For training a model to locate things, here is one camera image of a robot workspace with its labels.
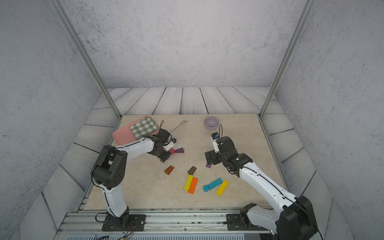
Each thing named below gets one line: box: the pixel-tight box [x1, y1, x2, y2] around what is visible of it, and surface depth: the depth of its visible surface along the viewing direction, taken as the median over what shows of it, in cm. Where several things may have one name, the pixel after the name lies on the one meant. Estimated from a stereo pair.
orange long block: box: [188, 177, 199, 195], surface depth 87 cm
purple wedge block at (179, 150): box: [174, 147, 184, 153], surface depth 101 cm
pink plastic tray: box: [113, 115, 158, 146], surface depth 111 cm
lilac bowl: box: [204, 116, 220, 130], surface depth 113 cm
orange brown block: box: [164, 165, 175, 176], surface depth 93 cm
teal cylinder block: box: [203, 177, 223, 193], surface depth 87 cm
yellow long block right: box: [216, 180, 229, 197], surface depth 86 cm
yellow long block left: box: [183, 174, 194, 191], surface depth 88 cm
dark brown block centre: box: [187, 166, 197, 175], surface depth 93 cm
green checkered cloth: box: [130, 116, 159, 140], surface depth 114 cm
